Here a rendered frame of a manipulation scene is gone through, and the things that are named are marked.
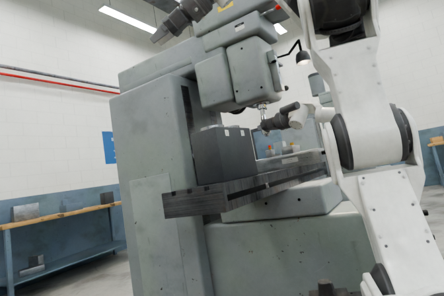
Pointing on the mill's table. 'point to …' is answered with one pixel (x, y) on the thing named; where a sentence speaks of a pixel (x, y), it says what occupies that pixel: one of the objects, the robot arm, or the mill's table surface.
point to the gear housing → (241, 32)
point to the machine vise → (289, 160)
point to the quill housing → (251, 72)
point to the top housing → (244, 5)
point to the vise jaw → (290, 149)
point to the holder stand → (223, 154)
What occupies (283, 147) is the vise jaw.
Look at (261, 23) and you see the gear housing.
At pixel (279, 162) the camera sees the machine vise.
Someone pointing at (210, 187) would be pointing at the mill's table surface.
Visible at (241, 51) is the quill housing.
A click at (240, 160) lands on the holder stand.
